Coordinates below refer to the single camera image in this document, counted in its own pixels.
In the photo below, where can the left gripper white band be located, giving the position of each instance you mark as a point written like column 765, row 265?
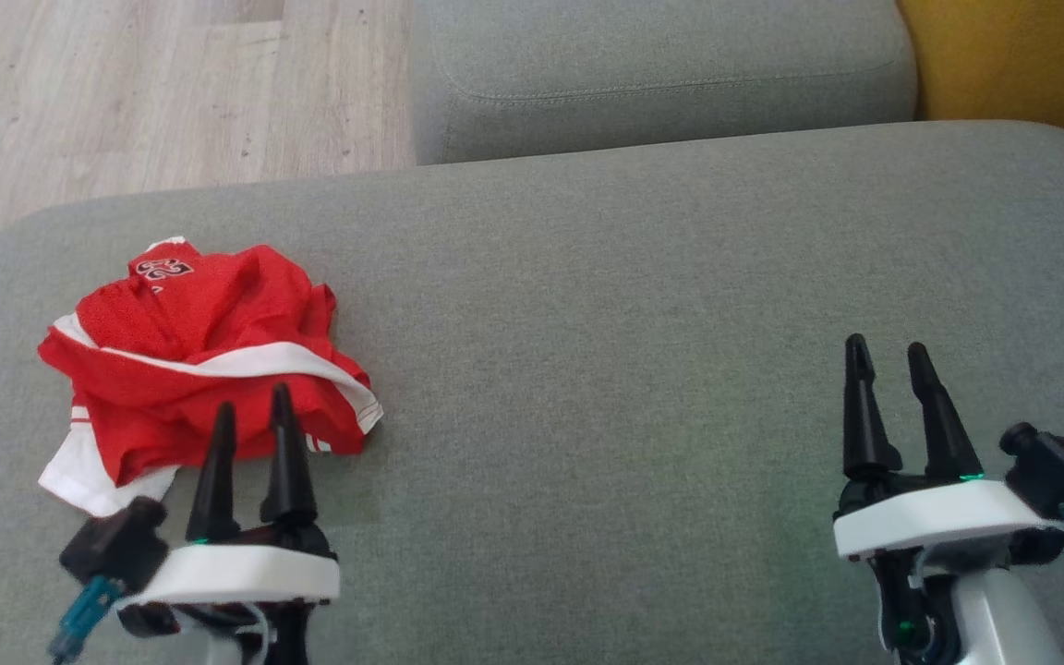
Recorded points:
column 246, row 573

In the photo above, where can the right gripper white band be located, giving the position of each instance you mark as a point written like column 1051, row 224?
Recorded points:
column 938, row 522

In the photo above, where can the red and white jersey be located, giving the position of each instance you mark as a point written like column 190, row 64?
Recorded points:
column 190, row 332

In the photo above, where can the yellow sofa back cushion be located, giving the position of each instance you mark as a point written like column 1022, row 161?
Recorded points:
column 1021, row 55

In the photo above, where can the grey sofa seat cushion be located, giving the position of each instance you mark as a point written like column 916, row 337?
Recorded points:
column 661, row 74

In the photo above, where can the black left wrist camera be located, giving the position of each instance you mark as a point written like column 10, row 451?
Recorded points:
column 112, row 545

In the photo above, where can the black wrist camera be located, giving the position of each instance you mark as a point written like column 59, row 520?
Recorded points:
column 1063, row 471
column 112, row 545

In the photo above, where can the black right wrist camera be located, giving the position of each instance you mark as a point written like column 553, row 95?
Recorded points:
column 1063, row 471

